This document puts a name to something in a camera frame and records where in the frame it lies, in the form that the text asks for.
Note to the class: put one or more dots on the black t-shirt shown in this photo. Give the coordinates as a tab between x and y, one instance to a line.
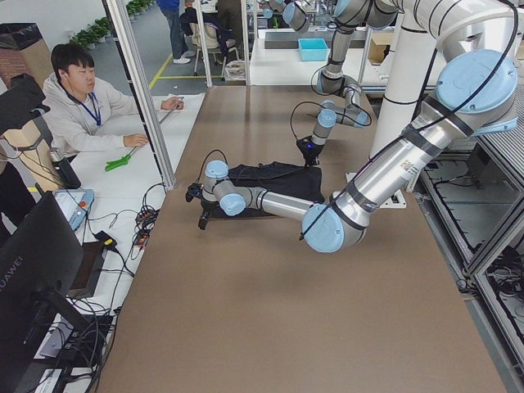
287	179

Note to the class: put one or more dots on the black water bottle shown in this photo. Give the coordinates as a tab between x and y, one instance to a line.
63	167

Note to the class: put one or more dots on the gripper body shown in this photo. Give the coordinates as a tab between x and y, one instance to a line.
310	155
205	209

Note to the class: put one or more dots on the green plastic tool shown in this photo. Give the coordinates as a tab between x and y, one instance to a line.
124	160

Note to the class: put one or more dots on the teach pendant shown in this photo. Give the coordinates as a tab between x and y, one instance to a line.
74	204

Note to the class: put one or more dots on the blue plastic bin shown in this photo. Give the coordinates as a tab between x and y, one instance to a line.
312	49

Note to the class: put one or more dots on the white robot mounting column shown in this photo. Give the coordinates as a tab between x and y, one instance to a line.
397	102

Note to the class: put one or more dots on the black huawei monitor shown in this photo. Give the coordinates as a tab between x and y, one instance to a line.
39	263

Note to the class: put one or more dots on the orange grey usb hub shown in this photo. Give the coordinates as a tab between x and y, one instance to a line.
144	223

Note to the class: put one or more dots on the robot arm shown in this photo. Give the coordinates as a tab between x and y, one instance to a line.
348	15
325	228

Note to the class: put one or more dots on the seated person in grey hoodie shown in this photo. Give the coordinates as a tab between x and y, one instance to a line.
80	103

